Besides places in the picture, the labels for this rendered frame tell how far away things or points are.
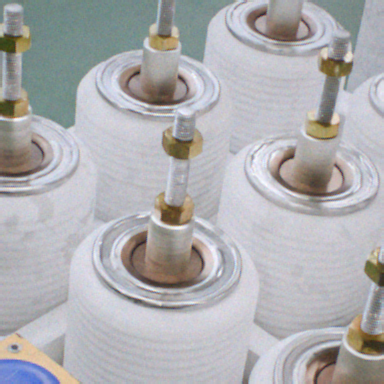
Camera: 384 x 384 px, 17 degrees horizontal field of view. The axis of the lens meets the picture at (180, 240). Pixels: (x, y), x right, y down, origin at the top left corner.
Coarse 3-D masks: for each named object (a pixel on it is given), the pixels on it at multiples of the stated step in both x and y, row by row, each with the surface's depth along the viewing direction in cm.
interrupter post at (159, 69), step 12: (144, 48) 74; (144, 60) 75; (156, 60) 74; (168, 60) 74; (144, 72) 75; (156, 72) 74; (168, 72) 75; (144, 84) 75; (156, 84) 75; (168, 84) 75; (156, 96) 75
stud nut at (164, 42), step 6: (150, 30) 74; (174, 30) 74; (150, 36) 74; (156, 36) 73; (162, 36) 73; (168, 36) 73; (174, 36) 73; (150, 42) 74; (156, 42) 74; (162, 42) 73; (168, 42) 73; (174, 42) 74; (156, 48) 74; (162, 48) 74; (168, 48) 74
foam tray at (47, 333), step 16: (96, 224) 77; (64, 304) 71; (48, 320) 70; (64, 320) 70; (0, 336) 68; (32, 336) 68; (48, 336) 69; (64, 336) 69; (256, 336) 70; (272, 336) 70; (48, 352) 69; (256, 352) 70
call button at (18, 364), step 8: (0, 360) 46; (8, 360) 46; (16, 360) 46; (0, 368) 45; (8, 368) 45; (16, 368) 45; (24, 368) 45; (32, 368) 45; (40, 368) 45; (0, 376) 45; (8, 376) 45; (16, 376) 45; (24, 376) 45; (32, 376) 45; (40, 376) 45; (48, 376) 45
